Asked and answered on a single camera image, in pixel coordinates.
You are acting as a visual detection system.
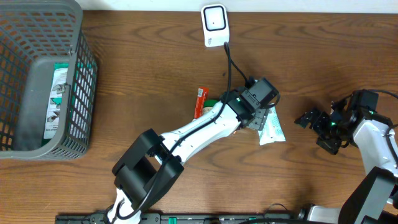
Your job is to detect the light green tissue packet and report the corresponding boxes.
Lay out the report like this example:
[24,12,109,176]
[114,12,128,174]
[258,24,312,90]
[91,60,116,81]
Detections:
[258,107,286,146]

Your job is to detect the green lid jar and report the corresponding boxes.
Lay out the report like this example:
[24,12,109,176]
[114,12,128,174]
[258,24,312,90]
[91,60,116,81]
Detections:
[202,100,218,115]

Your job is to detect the red stick sachet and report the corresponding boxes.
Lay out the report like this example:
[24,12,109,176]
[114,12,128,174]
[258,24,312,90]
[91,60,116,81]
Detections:
[194,87,209,119]

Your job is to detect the tall green white packet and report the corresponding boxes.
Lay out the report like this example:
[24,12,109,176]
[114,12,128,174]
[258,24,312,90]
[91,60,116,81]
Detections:
[43,63,69,139]

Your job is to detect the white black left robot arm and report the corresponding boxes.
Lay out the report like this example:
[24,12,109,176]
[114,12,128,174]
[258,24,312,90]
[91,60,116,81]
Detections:
[105,89,280,223]

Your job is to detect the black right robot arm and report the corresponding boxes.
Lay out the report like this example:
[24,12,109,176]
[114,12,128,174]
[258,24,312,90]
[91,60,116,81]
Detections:
[295,105,397,223]

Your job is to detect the white barcode scanner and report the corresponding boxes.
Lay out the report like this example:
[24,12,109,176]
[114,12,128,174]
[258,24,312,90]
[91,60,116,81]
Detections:
[201,4,230,47]

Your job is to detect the grey plastic mesh basket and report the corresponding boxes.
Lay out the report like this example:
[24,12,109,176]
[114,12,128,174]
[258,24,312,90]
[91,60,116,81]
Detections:
[1,0,98,161]

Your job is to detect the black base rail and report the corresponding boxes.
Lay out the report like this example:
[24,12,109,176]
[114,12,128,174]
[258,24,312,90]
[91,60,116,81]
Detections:
[55,212,294,224]

